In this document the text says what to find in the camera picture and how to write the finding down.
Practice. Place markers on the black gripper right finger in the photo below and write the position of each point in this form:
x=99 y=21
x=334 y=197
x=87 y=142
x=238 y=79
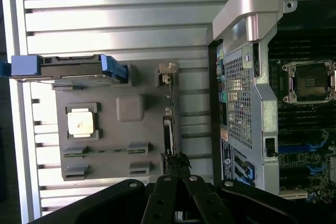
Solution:
x=207 y=203

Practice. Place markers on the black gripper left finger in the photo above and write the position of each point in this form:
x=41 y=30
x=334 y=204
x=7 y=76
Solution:
x=160 y=200

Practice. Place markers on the blue card retention clip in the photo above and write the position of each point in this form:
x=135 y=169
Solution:
x=250 y=171

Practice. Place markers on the grey parts rack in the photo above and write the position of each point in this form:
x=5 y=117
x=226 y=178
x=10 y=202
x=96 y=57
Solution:
x=118 y=140

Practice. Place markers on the white expansion slot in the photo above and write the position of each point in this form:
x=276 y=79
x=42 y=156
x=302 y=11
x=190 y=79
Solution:
x=292 y=194

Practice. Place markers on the blue expansion slot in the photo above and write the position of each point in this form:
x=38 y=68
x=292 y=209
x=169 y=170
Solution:
x=294 y=148

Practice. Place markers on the silver CPU chip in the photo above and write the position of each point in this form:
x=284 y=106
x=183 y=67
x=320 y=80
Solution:
x=80 y=124

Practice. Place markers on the open grey PC case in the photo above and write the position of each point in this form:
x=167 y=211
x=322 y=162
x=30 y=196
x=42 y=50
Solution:
x=262 y=98

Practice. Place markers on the green motherboard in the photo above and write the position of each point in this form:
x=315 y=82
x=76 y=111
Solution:
x=302 y=124

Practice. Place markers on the CPU socket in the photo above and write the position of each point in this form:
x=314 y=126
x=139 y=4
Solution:
x=309 y=82

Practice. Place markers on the hard disk in blue carrier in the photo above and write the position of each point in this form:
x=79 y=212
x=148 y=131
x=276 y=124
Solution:
x=68 y=68

